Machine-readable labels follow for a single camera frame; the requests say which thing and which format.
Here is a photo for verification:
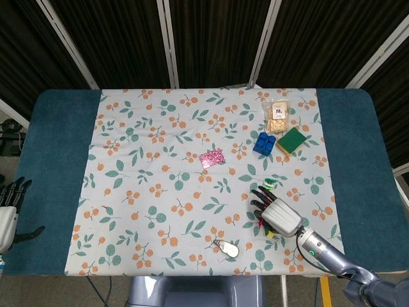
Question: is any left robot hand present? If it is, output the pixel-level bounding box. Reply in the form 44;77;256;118
0;176;46;255

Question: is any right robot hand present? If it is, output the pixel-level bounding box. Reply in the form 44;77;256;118
250;187;304;238

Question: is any colourful feather shuttlecock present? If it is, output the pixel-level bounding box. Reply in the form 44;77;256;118
255;178;277;239

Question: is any silver white nail clipper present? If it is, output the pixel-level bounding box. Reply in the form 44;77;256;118
212;239;240;258

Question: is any white table leg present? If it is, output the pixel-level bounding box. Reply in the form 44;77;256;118
280;276;289;307

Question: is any blue toy building block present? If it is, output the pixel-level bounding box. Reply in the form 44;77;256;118
252;131;277;157

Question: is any green yellow scouring sponge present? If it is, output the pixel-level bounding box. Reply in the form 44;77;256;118
275;127;307;157

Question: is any teal blue table cover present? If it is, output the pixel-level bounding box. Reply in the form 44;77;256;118
0;88;394;276

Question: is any black equipment on floor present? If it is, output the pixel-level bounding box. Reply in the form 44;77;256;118
0;118;27;157

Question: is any yellow floor tape strip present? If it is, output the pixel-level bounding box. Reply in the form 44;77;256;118
320;276;332;307

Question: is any pink foil packet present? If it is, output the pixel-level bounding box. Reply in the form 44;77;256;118
198;148;226;169

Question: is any clear cracker snack packet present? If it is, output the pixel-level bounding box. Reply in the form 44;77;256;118
261;98;292;135

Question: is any grey blue robot torso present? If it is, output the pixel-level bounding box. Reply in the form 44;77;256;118
127;275;266;307

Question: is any floral print tablecloth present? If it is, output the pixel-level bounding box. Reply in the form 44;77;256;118
63;88;348;278

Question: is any black pleated screen panel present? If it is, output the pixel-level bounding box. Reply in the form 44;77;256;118
360;52;409;169
50;0;171;90
168;0;272;89
258;0;409;89
0;0;93;127

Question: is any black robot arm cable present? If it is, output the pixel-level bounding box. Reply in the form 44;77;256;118
295;224;364;284

